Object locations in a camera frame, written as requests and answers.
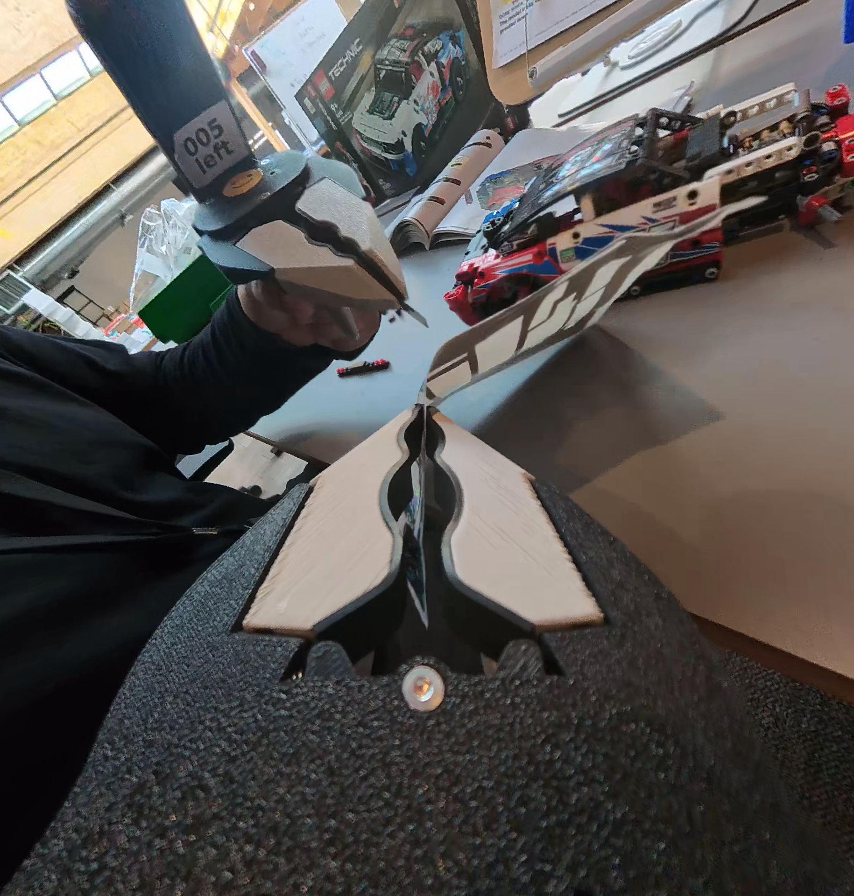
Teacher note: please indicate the silver air duct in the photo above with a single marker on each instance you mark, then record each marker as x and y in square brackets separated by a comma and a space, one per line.
[97, 217]

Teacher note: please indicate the white flat board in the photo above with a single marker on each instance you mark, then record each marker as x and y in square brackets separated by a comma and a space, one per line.
[651, 42]

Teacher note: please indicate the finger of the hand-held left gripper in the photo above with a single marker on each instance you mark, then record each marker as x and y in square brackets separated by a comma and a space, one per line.
[308, 269]
[350, 217]

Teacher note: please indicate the holographic sticker sheet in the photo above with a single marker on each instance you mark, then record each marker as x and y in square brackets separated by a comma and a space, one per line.
[539, 329]

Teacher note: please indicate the black toy beam red pins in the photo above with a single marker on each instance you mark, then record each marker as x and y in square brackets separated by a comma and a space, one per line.
[362, 367]

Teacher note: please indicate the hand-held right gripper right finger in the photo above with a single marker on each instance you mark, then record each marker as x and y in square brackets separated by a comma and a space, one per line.
[518, 553]

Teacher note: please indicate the toy car set box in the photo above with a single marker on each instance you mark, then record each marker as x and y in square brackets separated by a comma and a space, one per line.
[399, 84]

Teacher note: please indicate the green plastic bin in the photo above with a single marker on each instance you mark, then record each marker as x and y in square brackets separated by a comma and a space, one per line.
[181, 308]

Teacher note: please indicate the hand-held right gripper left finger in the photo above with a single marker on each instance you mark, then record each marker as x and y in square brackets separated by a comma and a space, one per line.
[322, 553]

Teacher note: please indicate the red toy brick car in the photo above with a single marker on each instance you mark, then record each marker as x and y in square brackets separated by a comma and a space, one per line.
[511, 273]

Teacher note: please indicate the person's left forearm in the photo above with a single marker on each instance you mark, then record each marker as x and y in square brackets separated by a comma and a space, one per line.
[153, 392]

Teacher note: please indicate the person's left hand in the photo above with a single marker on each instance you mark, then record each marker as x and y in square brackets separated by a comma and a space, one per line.
[308, 318]

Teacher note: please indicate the white printed paper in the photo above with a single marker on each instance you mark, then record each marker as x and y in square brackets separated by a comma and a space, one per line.
[539, 28]

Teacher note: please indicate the clear plastic bag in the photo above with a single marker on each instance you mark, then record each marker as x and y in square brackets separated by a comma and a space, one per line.
[164, 238]

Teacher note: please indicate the whiteboard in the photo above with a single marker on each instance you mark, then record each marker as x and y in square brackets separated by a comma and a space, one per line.
[287, 49]

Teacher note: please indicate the open instruction booklet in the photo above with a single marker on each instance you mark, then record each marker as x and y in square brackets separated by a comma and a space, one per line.
[455, 203]

